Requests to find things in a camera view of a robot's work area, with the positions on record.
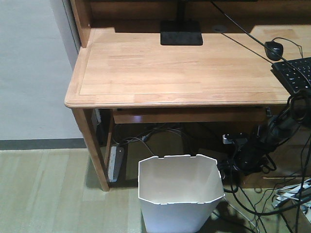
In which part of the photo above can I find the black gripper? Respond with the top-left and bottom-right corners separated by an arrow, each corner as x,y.
222,140 -> 267,175

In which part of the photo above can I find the white plastic trash bin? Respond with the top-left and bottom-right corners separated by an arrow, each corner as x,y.
138,154 -> 225,233

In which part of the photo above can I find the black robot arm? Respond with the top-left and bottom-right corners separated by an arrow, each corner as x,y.
218,90 -> 311,175

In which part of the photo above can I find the white power strip right floor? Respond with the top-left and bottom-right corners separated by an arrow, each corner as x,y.
272,179 -> 311,208

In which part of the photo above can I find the black keyboard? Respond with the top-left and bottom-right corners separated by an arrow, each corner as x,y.
272,57 -> 311,95

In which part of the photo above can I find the black computer mouse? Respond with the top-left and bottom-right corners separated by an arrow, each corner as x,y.
264,41 -> 284,61

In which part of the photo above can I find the white power strip under desk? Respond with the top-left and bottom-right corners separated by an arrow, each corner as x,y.
108,146 -> 124,183

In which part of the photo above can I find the wooden keyboard tray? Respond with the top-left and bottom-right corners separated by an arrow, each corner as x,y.
113,107 -> 265,124

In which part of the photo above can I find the black monitor with stand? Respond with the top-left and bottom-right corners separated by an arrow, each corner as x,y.
89,0 -> 254,46

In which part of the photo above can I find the wooden desk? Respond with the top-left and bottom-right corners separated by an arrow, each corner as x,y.
65,0 -> 311,191

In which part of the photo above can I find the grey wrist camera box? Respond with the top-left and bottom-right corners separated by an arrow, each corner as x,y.
222,133 -> 248,145

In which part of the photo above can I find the white cable on floor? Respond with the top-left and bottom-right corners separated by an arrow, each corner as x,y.
223,197 -> 259,231

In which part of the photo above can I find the black cable across desk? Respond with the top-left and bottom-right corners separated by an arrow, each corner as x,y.
210,1 -> 311,83

